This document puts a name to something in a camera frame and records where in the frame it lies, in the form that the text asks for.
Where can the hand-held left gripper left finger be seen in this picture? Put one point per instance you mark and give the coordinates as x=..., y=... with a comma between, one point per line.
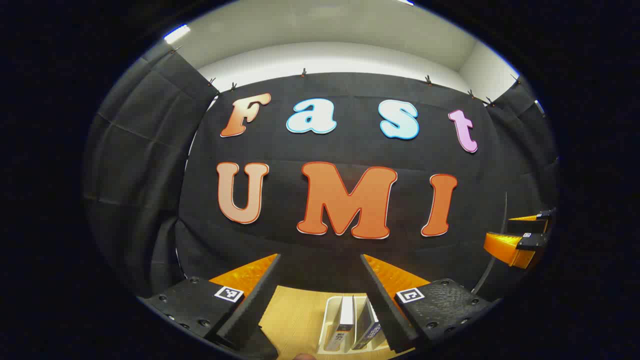
x=250, y=305

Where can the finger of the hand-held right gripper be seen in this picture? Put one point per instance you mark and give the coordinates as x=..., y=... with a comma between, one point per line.
x=527, y=226
x=507, y=247

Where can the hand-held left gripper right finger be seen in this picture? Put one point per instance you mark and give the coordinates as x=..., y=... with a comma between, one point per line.
x=387, y=310

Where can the blue cover book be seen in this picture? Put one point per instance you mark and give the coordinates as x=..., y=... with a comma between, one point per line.
x=369, y=330

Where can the white bookshelf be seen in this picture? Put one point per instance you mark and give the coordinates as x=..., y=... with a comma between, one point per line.
x=327, y=325

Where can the black backdrop cloth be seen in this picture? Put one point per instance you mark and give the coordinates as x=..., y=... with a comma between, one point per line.
x=280, y=150

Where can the ceiling light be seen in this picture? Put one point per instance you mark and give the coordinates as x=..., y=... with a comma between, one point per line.
x=177, y=34

